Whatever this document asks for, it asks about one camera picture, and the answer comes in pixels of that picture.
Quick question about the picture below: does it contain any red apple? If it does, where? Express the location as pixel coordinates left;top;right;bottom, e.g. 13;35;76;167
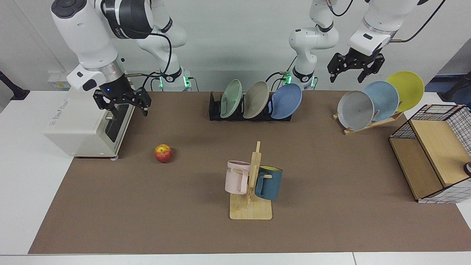
154;144;173;163

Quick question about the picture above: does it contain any light blue plate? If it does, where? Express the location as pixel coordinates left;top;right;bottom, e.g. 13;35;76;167
362;81;400;122

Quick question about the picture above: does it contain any grey plate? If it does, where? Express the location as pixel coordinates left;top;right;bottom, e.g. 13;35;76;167
337;91;375;131

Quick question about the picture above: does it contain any yellow plate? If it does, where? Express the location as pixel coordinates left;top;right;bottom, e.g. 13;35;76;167
386;71;425;112

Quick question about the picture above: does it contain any wooden plate rack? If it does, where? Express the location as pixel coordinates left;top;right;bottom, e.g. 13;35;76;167
333;110;404;135

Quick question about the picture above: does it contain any black dish rack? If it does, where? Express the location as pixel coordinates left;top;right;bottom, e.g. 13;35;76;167
209;92;294;122

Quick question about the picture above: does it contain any beige plate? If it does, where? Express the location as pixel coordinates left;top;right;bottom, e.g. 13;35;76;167
243;81;270;119

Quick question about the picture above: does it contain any pale green plate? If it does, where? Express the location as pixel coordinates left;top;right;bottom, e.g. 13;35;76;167
220;79;243;119

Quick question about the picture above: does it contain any pale toaster oven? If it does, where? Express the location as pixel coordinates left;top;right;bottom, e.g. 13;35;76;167
43;88;137;159

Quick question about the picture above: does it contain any black stand leg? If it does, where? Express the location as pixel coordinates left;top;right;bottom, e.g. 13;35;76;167
437;72;471;102

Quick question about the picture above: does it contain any black stand foot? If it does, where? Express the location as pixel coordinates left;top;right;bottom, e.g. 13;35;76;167
0;71;31;101

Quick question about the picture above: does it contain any brown table cloth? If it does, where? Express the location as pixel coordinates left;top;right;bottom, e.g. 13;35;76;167
28;91;471;254

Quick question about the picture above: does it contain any pink cup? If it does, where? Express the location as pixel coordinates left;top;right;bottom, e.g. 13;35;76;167
225;160;252;195

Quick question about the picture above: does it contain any dark blue cup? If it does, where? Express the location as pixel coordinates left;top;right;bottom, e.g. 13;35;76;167
255;166;283;201

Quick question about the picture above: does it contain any wooden cup stand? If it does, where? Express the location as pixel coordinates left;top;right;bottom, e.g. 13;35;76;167
230;141;273;220

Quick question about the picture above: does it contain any white wall socket strip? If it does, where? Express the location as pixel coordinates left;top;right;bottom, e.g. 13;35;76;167
48;72;74;89

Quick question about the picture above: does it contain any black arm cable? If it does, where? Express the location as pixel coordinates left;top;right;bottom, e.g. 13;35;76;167
121;28;173;89
390;0;446;43

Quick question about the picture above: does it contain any wire basket with wooden floor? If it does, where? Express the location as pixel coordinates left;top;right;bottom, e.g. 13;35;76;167
389;104;471;204

